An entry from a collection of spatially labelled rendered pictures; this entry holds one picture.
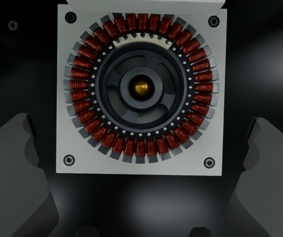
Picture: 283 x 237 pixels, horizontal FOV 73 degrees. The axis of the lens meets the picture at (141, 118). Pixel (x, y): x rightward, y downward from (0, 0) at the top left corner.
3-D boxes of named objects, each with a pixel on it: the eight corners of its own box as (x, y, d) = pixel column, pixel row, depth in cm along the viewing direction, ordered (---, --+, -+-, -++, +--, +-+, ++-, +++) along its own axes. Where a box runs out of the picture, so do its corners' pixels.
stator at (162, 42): (202, 155, 17) (219, 167, 13) (76, 153, 17) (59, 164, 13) (206, 29, 17) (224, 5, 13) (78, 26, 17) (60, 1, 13)
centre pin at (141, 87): (151, 102, 17) (154, 100, 14) (130, 101, 17) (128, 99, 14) (152, 80, 17) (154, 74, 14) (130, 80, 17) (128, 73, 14)
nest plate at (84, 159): (216, 172, 18) (222, 176, 17) (60, 169, 18) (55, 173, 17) (222, 15, 18) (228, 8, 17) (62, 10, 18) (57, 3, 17)
